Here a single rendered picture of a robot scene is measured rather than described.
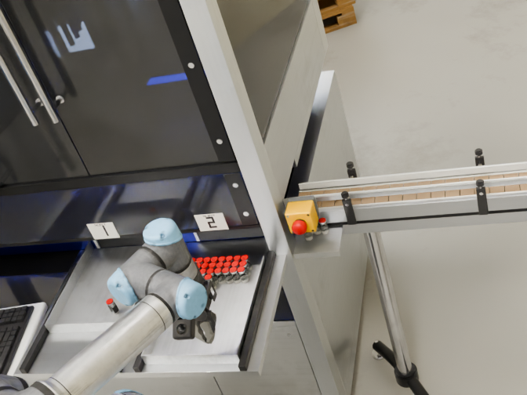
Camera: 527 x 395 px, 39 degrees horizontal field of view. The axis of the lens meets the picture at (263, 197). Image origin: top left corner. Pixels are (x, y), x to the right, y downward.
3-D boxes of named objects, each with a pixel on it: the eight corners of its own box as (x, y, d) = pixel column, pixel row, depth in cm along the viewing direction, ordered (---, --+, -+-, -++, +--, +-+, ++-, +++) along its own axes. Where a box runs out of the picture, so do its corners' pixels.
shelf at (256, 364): (82, 255, 236) (79, 250, 235) (292, 240, 214) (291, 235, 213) (16, 378, 201) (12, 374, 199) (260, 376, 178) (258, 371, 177)
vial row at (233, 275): (190, 280, 209) (185, 269, 206) (250, 277, 203) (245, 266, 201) (188, 286, 207) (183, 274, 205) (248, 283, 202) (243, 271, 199)
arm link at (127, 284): (133, 291, 146) (170, 255, 151) (97, 276, 152) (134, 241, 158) (147, 318, 150) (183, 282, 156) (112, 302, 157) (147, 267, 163)
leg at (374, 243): (396, 371, 265) (354, 209, 220) (421, 370, 262) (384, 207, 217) (394, 391, 259) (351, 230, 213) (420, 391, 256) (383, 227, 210)
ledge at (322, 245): (302, 225, 218) (300, 220, 217) (345, 222, 214) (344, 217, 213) (295, 259, 208) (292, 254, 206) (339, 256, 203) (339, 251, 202)
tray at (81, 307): (93, 249, 233) (89, 240, 231) (168, 244, 225) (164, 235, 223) (49, 333, 208) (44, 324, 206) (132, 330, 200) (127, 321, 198)
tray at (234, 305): (182, 269, 214) (178, 260, 212) (267, 264, 206) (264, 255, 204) (145, 364, 189) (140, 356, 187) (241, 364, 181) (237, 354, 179)
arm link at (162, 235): (131, 235, 157) (158, 211, 162) (149, 272, 164) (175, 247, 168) (156, 244, 152) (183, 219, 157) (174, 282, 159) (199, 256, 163)
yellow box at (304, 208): (295, 216, 206) (288, 197, 202) (320, 215, 204) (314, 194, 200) (290, 235, 201) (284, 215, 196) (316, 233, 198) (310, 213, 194)
